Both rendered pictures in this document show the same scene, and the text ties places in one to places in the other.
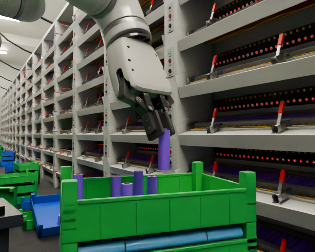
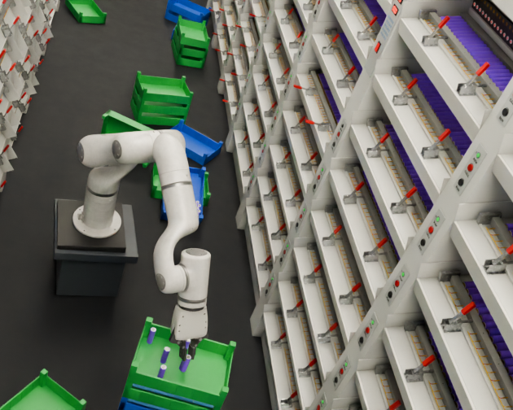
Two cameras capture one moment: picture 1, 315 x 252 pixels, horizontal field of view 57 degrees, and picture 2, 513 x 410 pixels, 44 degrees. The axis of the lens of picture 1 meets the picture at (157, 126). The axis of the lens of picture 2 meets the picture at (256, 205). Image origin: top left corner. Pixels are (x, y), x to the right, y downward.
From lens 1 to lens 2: 168 cm
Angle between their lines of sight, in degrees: 39
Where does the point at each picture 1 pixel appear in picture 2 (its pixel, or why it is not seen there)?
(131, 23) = (190, 305)
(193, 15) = not seen: hidden behind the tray
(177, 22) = (338, 151)
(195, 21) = not seen: hidden behind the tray
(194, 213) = (187, 393)
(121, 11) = (186, 295)
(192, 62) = not seen: hidden behind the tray
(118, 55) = (176, 318)
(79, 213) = (135, 376)
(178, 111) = (302, 229)
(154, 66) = (197, 324)
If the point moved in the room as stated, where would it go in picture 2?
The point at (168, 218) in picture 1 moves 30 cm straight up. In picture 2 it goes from (174, 390) to (199, 327)
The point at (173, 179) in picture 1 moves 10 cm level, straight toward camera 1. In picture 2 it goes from (213, 344) to (198, 364)
